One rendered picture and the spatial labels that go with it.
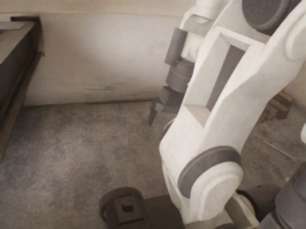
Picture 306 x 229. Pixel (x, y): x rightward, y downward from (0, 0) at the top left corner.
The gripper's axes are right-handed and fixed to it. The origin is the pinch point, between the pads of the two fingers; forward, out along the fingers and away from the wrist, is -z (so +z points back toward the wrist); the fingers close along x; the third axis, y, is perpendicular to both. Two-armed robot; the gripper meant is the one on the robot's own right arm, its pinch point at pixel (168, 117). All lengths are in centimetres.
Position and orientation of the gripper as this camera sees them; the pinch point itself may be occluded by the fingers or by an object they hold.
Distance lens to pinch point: 68.8
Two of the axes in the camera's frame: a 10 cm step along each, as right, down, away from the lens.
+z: 2.8, -8.5, -4.5
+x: -9.1, -0.8, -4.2
